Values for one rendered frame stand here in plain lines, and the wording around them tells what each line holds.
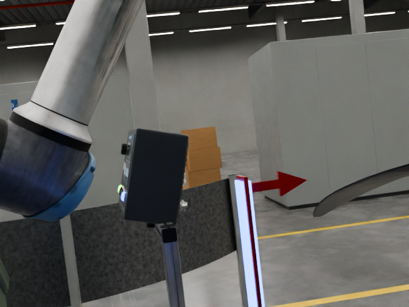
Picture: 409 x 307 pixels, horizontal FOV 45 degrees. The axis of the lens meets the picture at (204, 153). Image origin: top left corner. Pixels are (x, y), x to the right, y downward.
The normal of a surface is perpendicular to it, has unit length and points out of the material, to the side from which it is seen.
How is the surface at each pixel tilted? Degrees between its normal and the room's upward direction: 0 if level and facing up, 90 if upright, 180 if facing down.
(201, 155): 90
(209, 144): 90
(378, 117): 90
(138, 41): 90
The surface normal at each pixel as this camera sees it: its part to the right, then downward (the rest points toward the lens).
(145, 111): 0.13, 0.04
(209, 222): 0.77, -0.05
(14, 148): 0.66, -0.34
